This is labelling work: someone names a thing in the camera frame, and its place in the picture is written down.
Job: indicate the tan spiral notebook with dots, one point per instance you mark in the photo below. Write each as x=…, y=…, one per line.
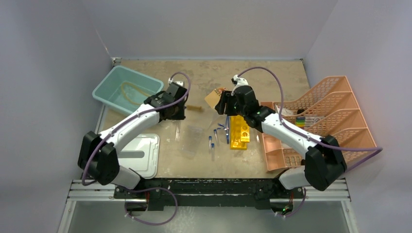
x=213, y=97

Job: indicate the clear glass tube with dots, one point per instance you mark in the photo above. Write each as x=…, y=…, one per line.
x=177, y=130

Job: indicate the aluminium rail frame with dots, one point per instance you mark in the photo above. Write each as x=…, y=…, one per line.
x=161, y=192

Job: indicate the white plastic bin lid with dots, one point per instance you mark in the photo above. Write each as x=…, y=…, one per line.
x=141, y=155

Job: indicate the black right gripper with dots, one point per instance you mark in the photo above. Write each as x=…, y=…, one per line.
x=227, y=97

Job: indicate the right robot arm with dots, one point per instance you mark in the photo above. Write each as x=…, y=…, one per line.
x=323, y=161

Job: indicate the orange plastic file organizer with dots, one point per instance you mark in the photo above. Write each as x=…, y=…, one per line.
x=329, y=108

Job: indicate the teal plastic bin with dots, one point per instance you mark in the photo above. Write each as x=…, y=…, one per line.
x=108, y=90

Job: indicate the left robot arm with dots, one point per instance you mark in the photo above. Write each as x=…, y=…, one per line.
x=99, y=151

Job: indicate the brown test tube brush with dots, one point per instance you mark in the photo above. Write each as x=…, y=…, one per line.
x=194, y=108

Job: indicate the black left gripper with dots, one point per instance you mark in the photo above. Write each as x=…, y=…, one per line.
x=180, y=116

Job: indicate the blue capped test tube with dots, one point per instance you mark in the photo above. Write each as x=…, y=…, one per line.
x=210, y=143
x=216, y=136
x=212, y=151

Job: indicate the yellow rubber tube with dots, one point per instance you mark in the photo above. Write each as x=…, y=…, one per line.
x=132, y=93

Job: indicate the yellow test tube rack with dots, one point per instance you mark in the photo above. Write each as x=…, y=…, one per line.
x=239, y=133

